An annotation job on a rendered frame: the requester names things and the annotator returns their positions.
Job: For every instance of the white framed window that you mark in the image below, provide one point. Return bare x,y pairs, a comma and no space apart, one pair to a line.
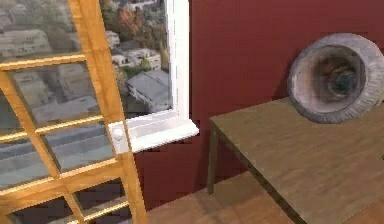
180,66

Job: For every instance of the white door knob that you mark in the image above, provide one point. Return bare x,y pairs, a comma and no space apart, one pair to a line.
117,134

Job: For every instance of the brown wooden table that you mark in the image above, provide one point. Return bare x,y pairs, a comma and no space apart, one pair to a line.
310,160

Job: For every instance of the grey round bowl-shaped object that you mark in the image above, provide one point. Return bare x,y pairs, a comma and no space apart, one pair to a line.
333,80

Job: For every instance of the wooden glass-paned door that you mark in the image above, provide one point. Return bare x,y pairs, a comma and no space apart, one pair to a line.
103,83

